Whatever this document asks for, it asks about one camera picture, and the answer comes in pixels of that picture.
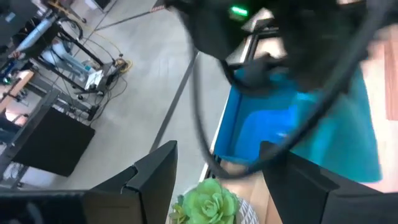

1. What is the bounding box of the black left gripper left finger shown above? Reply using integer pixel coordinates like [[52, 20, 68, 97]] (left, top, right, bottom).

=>
[[83, 139, 179, 224]]

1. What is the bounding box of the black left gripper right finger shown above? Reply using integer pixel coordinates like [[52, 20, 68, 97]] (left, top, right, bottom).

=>
[[260, 141, 398, 224]]

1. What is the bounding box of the teal microfiber towel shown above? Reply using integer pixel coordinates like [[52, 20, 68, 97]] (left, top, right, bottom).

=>
[[289, 67, 384, 184]]

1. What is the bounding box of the triangle patterned planter pot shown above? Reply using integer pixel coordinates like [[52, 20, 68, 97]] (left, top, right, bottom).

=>
[[234, 198, 261, 224]]

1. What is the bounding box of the green artificial succulent plant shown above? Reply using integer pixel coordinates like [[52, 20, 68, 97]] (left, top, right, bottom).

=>
[[169, 177, 241, 224]]

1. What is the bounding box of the blue storage bin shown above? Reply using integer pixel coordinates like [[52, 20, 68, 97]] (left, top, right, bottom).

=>
[[213, 67, 312, 166]]

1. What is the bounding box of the black cabinet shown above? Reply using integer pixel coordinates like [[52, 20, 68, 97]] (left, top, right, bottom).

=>
[[12, 107, 96, 178]]

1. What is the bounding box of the white equipment box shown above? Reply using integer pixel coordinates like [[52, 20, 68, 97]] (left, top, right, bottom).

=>
[[83, 70, 104, 91]]

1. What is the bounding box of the wooden desk board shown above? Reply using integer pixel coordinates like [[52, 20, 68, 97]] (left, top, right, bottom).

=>
[[0, 70, 34, 110]]

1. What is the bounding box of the silver aluminium table frame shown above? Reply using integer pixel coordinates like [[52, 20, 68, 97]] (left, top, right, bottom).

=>
[[225, 6, 282, 68]]

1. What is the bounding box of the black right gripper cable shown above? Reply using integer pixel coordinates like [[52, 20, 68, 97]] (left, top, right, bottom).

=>
[[190, 0, 385, 180]]

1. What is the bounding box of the yellow coiled cable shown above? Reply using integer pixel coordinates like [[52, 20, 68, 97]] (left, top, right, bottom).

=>
[[113, 57, 134, 75]]

